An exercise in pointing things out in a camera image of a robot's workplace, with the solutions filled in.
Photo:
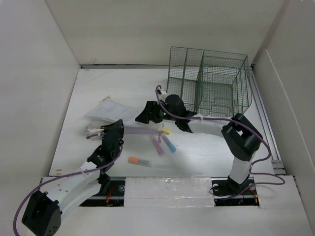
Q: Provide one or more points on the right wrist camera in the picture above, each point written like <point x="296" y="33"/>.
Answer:
<point x="161" y="93"/>

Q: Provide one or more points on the clear purple zipper pouch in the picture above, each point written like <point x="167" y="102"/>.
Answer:
<point x="147" y="131"/>

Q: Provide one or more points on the blue highlighter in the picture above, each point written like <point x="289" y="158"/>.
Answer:
<point x="168" y="143"/>

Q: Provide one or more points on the pink purple highlighter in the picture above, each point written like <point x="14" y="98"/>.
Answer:
<point x="157" y="145"/>

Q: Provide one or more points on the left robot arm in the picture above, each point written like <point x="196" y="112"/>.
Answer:
<point x="45" y="211"/>

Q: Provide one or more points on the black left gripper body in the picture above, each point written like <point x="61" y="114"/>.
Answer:
<point x="117" y="153"/>

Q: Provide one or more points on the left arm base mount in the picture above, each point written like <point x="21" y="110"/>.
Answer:
<point x="112" y="195"/>

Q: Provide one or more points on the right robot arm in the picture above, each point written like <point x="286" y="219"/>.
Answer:
<point x="240" y="135"/>

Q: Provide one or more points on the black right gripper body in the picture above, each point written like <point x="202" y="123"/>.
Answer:
<point x="164" y="112"/>

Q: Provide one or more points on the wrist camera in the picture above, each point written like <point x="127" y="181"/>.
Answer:
<point x="93" y="132"/>
<point x="161" y="93"/>

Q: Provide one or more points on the green wire mesh organizer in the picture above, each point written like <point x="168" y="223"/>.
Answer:
<point x="211" y="83"/>

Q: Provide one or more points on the yellow highlighter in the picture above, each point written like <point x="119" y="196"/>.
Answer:
<point x="165" y="131"/>

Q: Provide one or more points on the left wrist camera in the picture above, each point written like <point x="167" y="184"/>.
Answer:
<point x="93" y="132"/>

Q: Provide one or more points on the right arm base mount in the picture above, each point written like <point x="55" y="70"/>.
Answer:
<point x="229" y="194"/>

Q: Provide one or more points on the clear zipper document pouch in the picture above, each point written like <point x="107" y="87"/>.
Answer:
<point x="110" y="110"/>

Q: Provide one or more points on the orange grey highlighter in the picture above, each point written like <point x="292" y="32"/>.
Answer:
<point x="141" y="162"/>

